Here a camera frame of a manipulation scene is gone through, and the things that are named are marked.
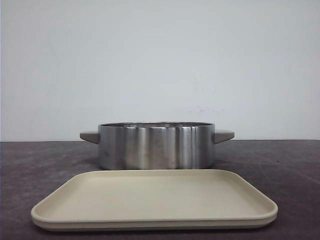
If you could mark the cream rectangular tray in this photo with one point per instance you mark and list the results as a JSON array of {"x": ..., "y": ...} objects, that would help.
[{"x": 120, "y": 200}]

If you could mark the stainless steel steamer pot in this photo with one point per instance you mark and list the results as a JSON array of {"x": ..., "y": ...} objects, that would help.
[{"x": 156, "y": 145}]

